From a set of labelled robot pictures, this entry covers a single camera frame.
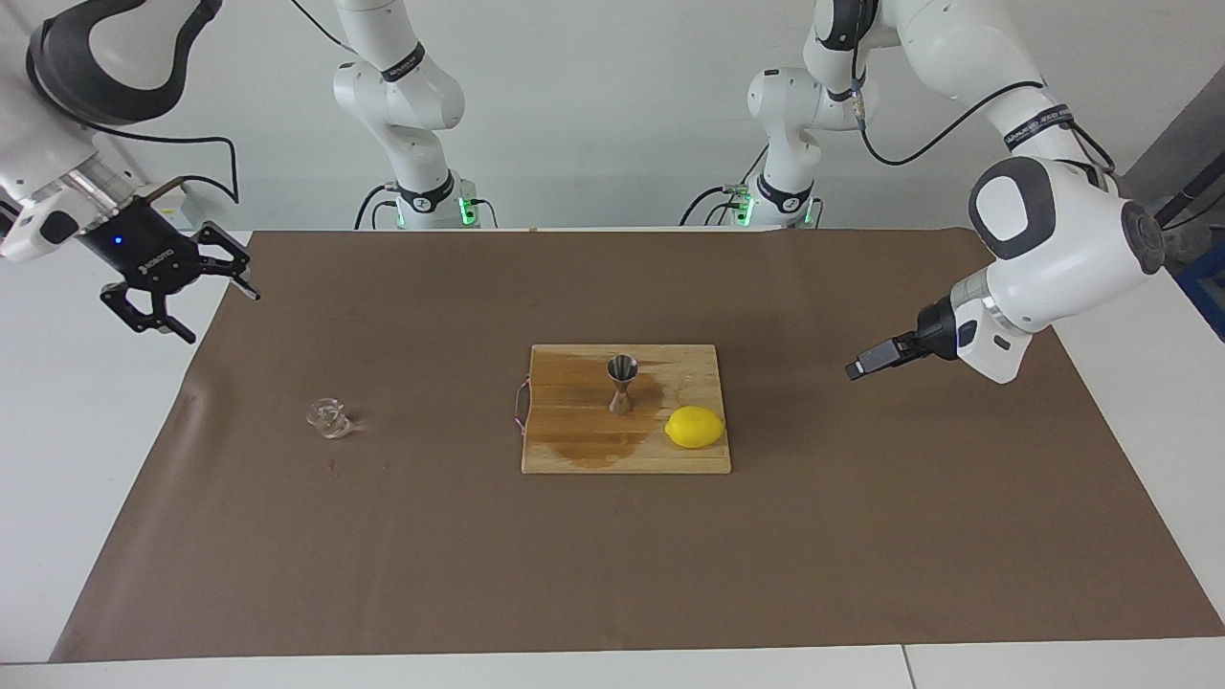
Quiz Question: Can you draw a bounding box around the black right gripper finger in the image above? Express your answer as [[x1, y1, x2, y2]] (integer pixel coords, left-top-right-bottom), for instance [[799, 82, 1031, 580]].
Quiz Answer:
[[191, 222, 261, 302], [100, 278, 199, 345]]

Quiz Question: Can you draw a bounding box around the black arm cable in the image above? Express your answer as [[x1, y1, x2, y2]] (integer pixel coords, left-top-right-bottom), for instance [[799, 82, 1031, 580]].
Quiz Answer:
[[850, 38, 1119, 178], [57, 0, 350, 207]]

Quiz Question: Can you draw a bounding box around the white wall socket box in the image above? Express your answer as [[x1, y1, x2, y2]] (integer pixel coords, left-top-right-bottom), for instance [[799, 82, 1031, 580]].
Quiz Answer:
[[144, 177, 202, 231]]

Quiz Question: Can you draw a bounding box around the small clear glass pitcher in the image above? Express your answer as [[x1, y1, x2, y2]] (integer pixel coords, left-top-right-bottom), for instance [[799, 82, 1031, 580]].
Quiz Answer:
[[305, 396, 356, 441]]

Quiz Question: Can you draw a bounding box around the steel double jigger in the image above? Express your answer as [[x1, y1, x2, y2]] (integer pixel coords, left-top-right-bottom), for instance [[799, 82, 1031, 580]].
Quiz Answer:
[[607, 354, 640, 416]]

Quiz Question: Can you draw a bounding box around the brown paper table mat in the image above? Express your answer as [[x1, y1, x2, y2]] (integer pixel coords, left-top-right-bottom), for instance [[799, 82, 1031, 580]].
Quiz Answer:
[[50, 228, 1225, 663]]

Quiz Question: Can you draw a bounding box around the wooden cutting board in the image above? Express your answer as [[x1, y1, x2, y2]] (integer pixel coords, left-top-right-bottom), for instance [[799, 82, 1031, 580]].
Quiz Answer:
[[514, 344, 733, 476]]

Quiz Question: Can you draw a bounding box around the blue crate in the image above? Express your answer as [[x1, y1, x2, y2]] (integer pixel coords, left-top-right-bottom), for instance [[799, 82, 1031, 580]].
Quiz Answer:
[[1175, 239, 1225, 341]]

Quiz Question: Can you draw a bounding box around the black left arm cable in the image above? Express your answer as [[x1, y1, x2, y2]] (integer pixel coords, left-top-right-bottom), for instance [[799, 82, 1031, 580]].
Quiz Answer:
[[850, 38, 1119, 178]]

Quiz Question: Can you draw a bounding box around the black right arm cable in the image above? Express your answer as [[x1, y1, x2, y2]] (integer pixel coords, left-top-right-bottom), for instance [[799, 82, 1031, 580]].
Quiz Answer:
[[57, 0, 350, 207]]

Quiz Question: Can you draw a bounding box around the yellow lemon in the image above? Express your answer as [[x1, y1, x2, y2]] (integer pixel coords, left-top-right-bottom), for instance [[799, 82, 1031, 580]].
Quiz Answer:
[[664, 405, 726, 451]]

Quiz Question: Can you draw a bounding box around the black stand pole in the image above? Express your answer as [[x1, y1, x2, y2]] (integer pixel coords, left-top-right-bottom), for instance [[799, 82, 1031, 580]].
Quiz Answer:
[[1153, 153, 1225, 252]]

